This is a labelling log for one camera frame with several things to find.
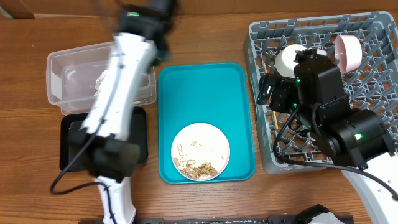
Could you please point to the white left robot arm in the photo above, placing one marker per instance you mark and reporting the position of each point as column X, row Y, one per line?
column 101, row 144

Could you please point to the pink plate with food scraps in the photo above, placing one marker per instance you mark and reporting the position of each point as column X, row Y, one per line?
column 200, row 152

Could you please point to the wooden chopstick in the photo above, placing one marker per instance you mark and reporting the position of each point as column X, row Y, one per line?
column 274, row 117

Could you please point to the teal serving tray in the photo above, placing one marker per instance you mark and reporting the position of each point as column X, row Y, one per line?
column 215, row 94

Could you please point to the pink bowl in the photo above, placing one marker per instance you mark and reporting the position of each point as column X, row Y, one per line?
column 348, row 52

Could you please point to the black rectangular tray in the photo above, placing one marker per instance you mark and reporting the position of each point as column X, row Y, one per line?
column 72, row 122

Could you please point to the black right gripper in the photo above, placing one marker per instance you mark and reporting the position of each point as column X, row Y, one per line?
column 282, row 86

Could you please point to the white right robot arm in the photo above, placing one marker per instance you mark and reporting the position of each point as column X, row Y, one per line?
column 356, row 140

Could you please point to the white tissue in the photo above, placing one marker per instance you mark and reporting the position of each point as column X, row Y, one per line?
column 99, row 81

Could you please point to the grey dishwasher rack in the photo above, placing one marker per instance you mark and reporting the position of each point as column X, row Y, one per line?
column 372, row 86

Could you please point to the clear plastic bin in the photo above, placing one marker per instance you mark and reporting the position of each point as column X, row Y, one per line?
column 72, row 76

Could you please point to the white bowl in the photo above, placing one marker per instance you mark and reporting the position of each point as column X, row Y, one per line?
column 284, row 62

